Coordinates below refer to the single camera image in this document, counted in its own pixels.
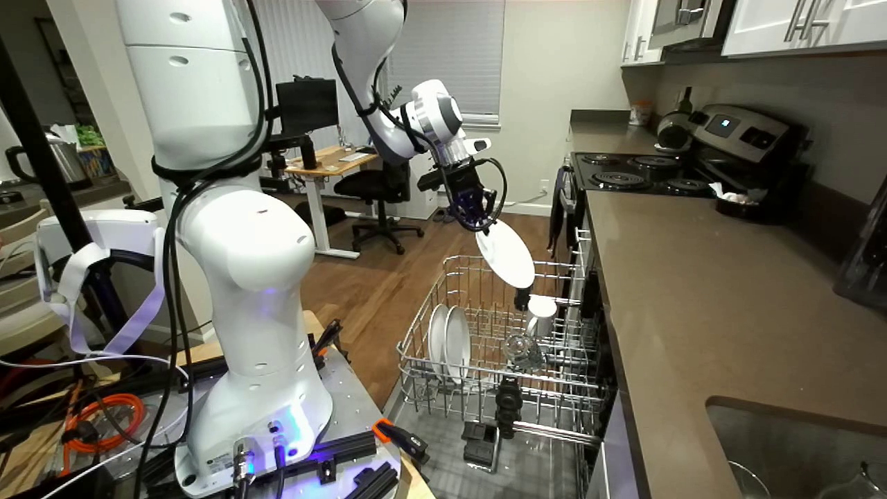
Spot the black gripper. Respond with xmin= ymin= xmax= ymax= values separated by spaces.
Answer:
xmin=442 ymin=158 xmax=506 ymax=238

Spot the dishwasher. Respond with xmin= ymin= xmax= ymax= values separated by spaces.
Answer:
xmin=381 ymin=226 xmax=621 ymax=499

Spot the white ceramic mug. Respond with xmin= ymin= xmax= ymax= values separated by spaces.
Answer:
xmin=524 ymin=294 xmax=560 ymax=341

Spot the clear drinking glass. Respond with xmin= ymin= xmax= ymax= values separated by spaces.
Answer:
xmin=503 ymin=331 xmax=542 ymax=369

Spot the black steel stove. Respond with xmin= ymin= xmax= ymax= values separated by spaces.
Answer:
xmin=549 ymin=102 xmax=809 ymax=263

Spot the wooden top desk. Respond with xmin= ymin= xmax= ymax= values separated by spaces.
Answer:
xmin=277 ymin=145 xmax=381 ymax=263

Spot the white window blind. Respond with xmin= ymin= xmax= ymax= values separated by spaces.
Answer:
xmin=392 ymin=0 xmax=506 ymax=131

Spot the black clamp tool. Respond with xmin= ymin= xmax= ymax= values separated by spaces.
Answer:
xmin=311 ymin=317 xmax=345 ymax=371

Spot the black computer monitor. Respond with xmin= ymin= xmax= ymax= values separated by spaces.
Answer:
xmin=275 ymin=75 xmax=340 ymax=143

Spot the black kettle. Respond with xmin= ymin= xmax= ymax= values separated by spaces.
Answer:
xmin=650 ymin=83 xmax=701 ymax=154

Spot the grey robot table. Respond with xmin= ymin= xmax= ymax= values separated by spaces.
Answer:
xmin=90 ymin=308 xmax=437 ymax=499

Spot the orange black screwdriver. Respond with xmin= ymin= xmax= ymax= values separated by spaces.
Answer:
xmin=370 ymin=416 xmax=431 ymax=468

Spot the white upper cabinet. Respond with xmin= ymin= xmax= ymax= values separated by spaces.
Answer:
xmin=618 ymin=0 xmax=664 ymax=71
xmin=718 ymin=0 xmax=887 ymax=61

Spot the white crumpled napkin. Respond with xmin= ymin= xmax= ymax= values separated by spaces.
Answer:
xmin=706 ymin=180 xmax=757 ymax=208

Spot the black clamp bar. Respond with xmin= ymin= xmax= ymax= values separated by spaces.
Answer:
xmin=340 ymin=460 xmax=402 ymax=499
xmin=306 ymin=430 xmax=381 ymax=485

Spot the black pan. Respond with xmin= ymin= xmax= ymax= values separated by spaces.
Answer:
xmin=708 ymin=180 xmax=785 ymax=226

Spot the black over-range microwave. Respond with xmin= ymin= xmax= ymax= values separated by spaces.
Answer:
xmin=647 ymin=0 xmax=739 ymax=57

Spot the steel kitchen sink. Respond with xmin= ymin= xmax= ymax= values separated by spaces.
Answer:
xmin=703 ymin=393 xmax=887 ymax=499

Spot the black tripod leg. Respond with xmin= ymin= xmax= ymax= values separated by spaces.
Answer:
xmin=0 ymin=37 xmax=133 ymax=339

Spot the wooden shelf unit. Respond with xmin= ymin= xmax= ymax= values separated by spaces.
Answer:
xmin=0 ymin=190 xmax=72 ymax=359

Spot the wire dishwasher rack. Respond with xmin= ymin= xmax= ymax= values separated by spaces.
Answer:
xmin=392 ymin=252 xmax=618 ymax=448

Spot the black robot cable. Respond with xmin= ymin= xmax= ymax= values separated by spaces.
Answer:
xmin=128 ymin=0 xmax=513 ymax=499

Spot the lavender strap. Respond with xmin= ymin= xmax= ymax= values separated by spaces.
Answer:
xmin=32 ymin=216 xmax=171 ymax=360

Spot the metal cabinet handle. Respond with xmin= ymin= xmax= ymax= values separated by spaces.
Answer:
xmin=804 ymin=0 xmax=834 ymax=50
xmin=785 ymin=0 xmax=812 ymax=48

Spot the orange coiled cable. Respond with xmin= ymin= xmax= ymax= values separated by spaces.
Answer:
xmin=58 ymin=391 xmax=148 ymax=457

